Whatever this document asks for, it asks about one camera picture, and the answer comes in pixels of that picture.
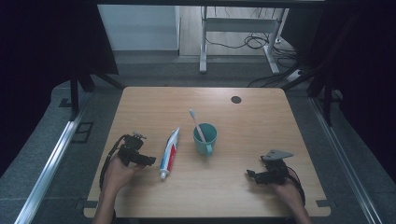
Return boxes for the white panel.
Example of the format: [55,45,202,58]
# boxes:
[97,4,181,51]

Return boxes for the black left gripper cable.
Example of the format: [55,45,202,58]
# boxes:
[98,133,129,191]

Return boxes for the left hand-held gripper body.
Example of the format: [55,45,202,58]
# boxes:
[117,132,148,167]

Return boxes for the white toothbrush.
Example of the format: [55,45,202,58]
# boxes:
[189,108,208,144]

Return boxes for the white metal desk frame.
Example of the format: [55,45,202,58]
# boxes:
[199,6,290,75]

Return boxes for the aluminium floor rail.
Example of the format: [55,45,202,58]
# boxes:
[309,96,383,224]
[13,102,92,224]

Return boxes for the white power strip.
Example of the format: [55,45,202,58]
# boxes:
[286,68,304,83]

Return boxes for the white red blue toothpaste tube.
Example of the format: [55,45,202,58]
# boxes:
[159,126,181,181]

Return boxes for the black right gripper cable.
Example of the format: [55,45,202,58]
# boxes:
[287,169,306,207]

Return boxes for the teal cup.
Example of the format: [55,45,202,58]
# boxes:
[192,122,219,158]

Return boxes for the person's right hand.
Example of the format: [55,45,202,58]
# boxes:
[270,176,305,211]

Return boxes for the black metal stand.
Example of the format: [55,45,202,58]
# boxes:
[69,72,126,121]
[281,60,344,127]

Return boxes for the person's left hand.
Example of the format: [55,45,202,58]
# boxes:
[103,153,146,191]

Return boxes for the dark curtain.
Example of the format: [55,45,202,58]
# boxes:
[281,0,396,185]
[0,0,120,179]

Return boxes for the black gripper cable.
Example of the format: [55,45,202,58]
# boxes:
[98,133,129,191]
[287,169,306,207]

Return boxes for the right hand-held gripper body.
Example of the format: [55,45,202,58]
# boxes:
[260,149,294,186]

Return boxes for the black floor cables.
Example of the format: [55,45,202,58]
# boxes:
[206,32,301,61]

